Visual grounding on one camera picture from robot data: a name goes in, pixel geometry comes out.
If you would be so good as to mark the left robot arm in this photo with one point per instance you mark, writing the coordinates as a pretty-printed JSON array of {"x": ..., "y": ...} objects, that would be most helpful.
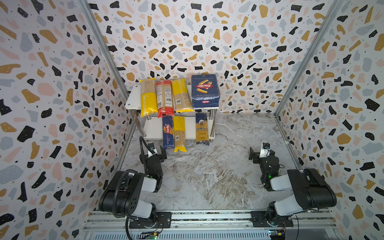
[{"x": 122, "y": 195}]

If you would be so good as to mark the white two-tier shelf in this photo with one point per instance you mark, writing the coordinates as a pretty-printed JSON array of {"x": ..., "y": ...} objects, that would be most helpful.
[{"x": 152, "y": 128}]

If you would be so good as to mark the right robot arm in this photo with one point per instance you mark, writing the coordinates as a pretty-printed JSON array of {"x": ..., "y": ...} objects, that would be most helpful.
[{"x": 310, "y": 190}]

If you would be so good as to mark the blue Barilla spaghetti box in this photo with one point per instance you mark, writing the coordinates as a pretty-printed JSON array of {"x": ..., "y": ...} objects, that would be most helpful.
[{"x": 168, "y": 132}]

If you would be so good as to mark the blue Barilla pasta box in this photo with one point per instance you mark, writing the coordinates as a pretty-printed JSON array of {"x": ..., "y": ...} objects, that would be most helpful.
[{"x": 205, "y": 91}]

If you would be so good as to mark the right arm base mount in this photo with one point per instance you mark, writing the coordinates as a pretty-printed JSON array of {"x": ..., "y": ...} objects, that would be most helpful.
[{"x": 265, "y": 219}]

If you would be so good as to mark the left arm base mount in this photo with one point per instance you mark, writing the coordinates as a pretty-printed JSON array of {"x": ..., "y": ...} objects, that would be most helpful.
[{"x": 161, "y": 220}]

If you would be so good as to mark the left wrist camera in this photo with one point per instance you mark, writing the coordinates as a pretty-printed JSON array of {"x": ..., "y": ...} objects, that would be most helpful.
[{"x": 150, "y": 149}]

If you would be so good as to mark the red spaghetti bag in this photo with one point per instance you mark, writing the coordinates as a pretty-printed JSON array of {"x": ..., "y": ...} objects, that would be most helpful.
[{"x": 164, "y": 98}]

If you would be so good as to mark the blue-top clear spaghetti bag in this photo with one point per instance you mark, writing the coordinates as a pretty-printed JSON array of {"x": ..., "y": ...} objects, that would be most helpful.
[{"x": 202, "y": 131}]

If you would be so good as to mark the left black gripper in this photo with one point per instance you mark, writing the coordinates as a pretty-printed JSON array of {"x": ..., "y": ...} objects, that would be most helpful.
[{"x": 160, "y": 156}]

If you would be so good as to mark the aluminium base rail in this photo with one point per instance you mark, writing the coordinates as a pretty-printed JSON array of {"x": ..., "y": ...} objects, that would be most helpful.
[{"x": 213, "y": 225}]

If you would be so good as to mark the yellow-top spaghetti bag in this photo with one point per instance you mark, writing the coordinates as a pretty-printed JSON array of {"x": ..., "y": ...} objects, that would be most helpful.
[{"x": 182, "y": 102}]

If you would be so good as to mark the yellow Pastatime spaghetti bag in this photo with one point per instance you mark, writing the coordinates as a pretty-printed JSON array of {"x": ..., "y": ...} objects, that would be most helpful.
[{"x": 149, "y": 104}]

